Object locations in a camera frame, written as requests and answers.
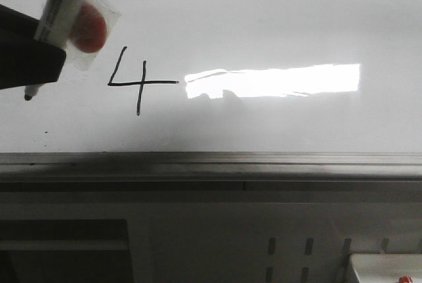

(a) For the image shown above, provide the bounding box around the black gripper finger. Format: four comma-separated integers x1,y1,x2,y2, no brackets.
1,5,66,90

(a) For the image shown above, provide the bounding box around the white black whiteboard marker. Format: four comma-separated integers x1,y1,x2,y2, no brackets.
24,0,99,102

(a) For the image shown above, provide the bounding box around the red round magnet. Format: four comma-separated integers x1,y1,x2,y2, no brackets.
66,0,121,71

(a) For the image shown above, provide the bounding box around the white whiteboard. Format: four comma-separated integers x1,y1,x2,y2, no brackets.
1,0,421,152

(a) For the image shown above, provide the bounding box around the white slotted pegboard panel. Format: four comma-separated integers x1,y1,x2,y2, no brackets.
127,203,421,282

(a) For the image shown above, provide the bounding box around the small red object in bin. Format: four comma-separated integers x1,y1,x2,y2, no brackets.
398,276,413,283

